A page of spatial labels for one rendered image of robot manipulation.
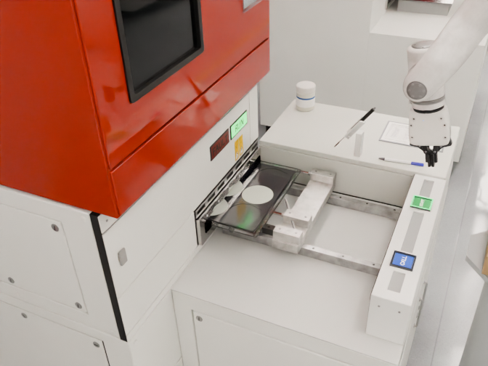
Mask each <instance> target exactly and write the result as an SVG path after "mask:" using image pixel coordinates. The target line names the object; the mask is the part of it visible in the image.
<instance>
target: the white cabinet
mask: <svg viewBox="0 0 488 366"><path fill-rule="evenodd" d="M451 171H452V169H451ZM450 174H451V172H450ZM449 180H450V176H449V179H448V183H447V187H446V190H445V193H444V198H443V201H442V206H441V208H440V212H439V218H438V221H437V223H436V229H435V231H434V236H433V240H432V242H431V247H430V250H429V253H428V258H427V261H426V265H425V269H424V272H423V276H422V280H421V282H420V287H419V290H418V295H417V298H416V301H415V305H414V309H413V312H412V316H411V320H410V324H409V327H408V330H407V335H406V338H405V341H404V346H403V349H402V353H401V357H400V360H399V364H398V366H406V365H407V361H408V357H409V354H410V349H411V346H412V341H413V338H414V335H415V329H416V327H417V326H418V323H419V319H420V313H421V309H422V308H423V303H424V299H425V296H426V290H427V286H428V283H427V281H428V275H429V272H430V268H431V262H432V258H433V254H434V249H435V245H436V239H437V235H438V231H439V225H440V222H441V218H442V212H443V209H444V203H445V199H446V195H447V189H448V184H449ZM172 296H173V301H174V310H175V315H176V323H177V329H178V334H179V342H180V347H181V353H182V361H183V366H396V365H393V364H390V363H387V362H384V361H381V360H379V359H375V358H372V357H369V356H366V355H364V354H360V353H357V352H355V351H352V350H349V349H345V348H343V347H340V346H336V345H334V344H331V343H328V342H325V341H321V340H319V339H316V338H312V337H310V336H307V335H304V334H301V333H297V332H295V331H292V330H289V329H286V328H282V327H280V326H277V325H273V324H271V323H268V322H265V321H262V320H258V319H256V318H253V317H249V316H247V315H245V314H241V313H239V312H235V311H232V310H230V309H226V308H224V307H221V306H217V305H215V304H211V303H208V302H206V301H202V300H200V299H197V298H193V297H191V296H187V295H184V294H182V293H178V292H176V291H173V290H172Z"/></svg>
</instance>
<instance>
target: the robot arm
mask: <svg viewBox="0 0 488 366"><path fill-rule="evenodd" d="M487 34H488V0H465V1H464V2H463V3H462V4H461V5H460V6H459V8H458V9H457V10H456V12H455V13H454V15H453V16H452V17H451V18H450V20H449V21H448V23H447V24H446V25H445V27H444V28H443V30H442V31H441V33H440V34H439V35H438V36H437V38H436V39H435V40H426V41H419V42H416V43H414V44H411V45H409V46H408V48H407V61H408V74H407V75H406V77H405V79H404V83H403V92H404V95H405V96H406V98H408V99H409V100H408V102H409V104H411V105H412V107H411V108H410V115H409V141H410V145H411V146H414V147H419V148H420V149H421V150H422V151H423V153H424V154H425V157H426V163H428V167H434V166H435V163H437V162H438V151H440V150H441V149H442V148H443V147H449V146H451V145H452V140H451V125H450V116H449V112H448V109H447V105H446V104H445V103H446V95H445V83H446V82H447V81H448V80H449V79H450V78H451V77H452V76H453V75H454V74H455V73H456V72H457V71H458V70H459V68H460V67H461V66H462V65H463V64H464V62H465V61H466V60H467V59H468V58H469V57H470V56H471V54H472V53H473V51H474V50H475V48H476V47H477V46H478V45H479V43H480V42H481V40H482V39H483V38H484V37H485V36H486V35H487ZM429 146H433V149H431V148H430V147H429Z"/></svg>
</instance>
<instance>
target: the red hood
mask: <svg viewBox="0 0 488 366"><path fill-rule="evenodd" d="M269 71H270V54H269V0H0V185H4V186H6V187H11V188H13V189H16V190H21V191H23V192H28V193H30V194H34V195H38V196H41V197H44V198H48V199H51V200H56V201H58V202H61V203H65V204H68V205H71V206H75V207H79V208H82V209H86V210H88V211H93V212H96V213H99V214H103V215H106V216H110V217H113V218H116V219H118V218H119V217H120V216H121V215H122V214H123V213H124V212H125V211H126V210H127V209H128V208H129V207H130V206H132V205H133V204H134V203H135V202H136V201H137V200H138V199H139V198H140V197H141V196H142V195H143V194H144V193H145V192H146V191H147V190H148V189H149V188H150V187H151V186H152V185H153V184H154V183H155V182H156V181H158V180H159V179H160V178H161V177H162V175H164V174H165V173H166V172H167V170H169V169H170V167H172V166H173V165H174V164H175V162H177V161H178V160H179V159H180V158H181V157H182V156H183V155H184V154H185V153H186V152H187V151H188V150H189V149H190V148H191V147H192V146H193V145H194V144H195V143H196V142H197V141H198V140H199V139H200V138H201V137H202V136H203V135H204V134H206V133H207V132H208V131H209V130H210V129H211V128H212V127H213V126H214V125H215V124H216V123H217V122H218V121H219V120H220V119H221V118H222V117H223V116H224V115H225V114H226V113H227V112H228V111H229V110H231V109H232V108H233V107H234V106H235V105H236V104H237V103H238V102H239V101H240V100H241V99H242V98H243V97H244V96H245V95H246V94H247V93H248V92H249V91H250V90H251V89H252V88H253V87H254V86H255V85H256V84H257V83H258V82H259V81H260V80H261V79H262V78H263V77H264V76H265V75H266V74H267V73H268V72H269Z"/></svg>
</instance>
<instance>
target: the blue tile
mask: <svg viewBox="0 0 488 366"><path fill-rule="evenodd" d="M413 261H414V257H411V256H406V255H403V254H400V253H396V254H395V257H394V260H393V263H392V264H396V265H399V266H402V267H407V268H410V269H411V268H412V263H413Z"/></svg>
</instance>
